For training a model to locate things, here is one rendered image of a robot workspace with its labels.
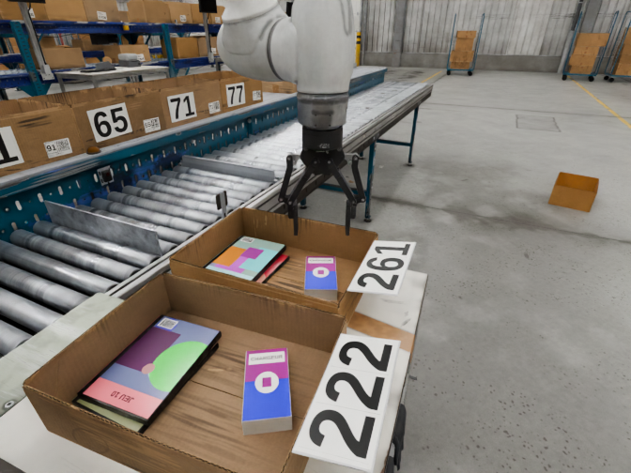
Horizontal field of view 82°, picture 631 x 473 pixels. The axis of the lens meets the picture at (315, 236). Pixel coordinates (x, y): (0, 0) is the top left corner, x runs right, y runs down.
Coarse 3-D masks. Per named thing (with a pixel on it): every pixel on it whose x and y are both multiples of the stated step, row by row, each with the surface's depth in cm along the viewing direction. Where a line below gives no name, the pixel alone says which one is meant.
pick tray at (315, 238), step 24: (240, 216) 98; (264, 216) 96; (192, 240) 82; (216, 240) 90; (288, 240) 97; (312, 240) 94; (336, 240) 91; (360, 240) 88; (192, 264) 84; (288, 264) 90; (336, 264) 90; (360, 264) 90; (240, 288) 71; (264, 288) 68; (288, 288) 81; (336, 312) 64
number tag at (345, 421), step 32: (352, 352) 53; (384, 352) 52; (320, 384) 49; (352, 384) 48; (384, 384) 47; (320, 416) 44; (352, 416) 44; (384, 416) 43; (320, 448) 41; (352, 448) 40
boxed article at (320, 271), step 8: (312, 256) 88; (320, 256) 88; (328, 256) 88; (312, 264) 85; (320, 264) 85; (328, 264) 85; (312, 272) 82; (320, 272) 82; (328, 272) 82; (312, 280) 79; (320, 280) 79; (328, 280) 79; (336, 280) 79; (304, 288) 77; (312, 288) 77; (320, 288) 77; (328, 288) 77; (336, 288) 77; (312, 296) 77; (320, 296) 77; (328, 296) 77; (336, 296) 77
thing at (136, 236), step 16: (48, 208) 113; (64, 208) 109; (64, 224) 113; (80, 224) 109; (96, 224) 105; (112, 224) 102; (128, 224) 98; (112, 240) 105; (128, 240) 102; (144, 240) 99
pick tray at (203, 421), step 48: (144, 288) 68; (192, 288) 70; (96, 336) 59; (240, 336) 69; (288, 336) 67; (336, 336) 63; (48, 384) 53; (192, 384) 59; (240, 384) 60; (96, 432) 47; (192, 432) 53; (240, 432) 52; (288, 432) 52
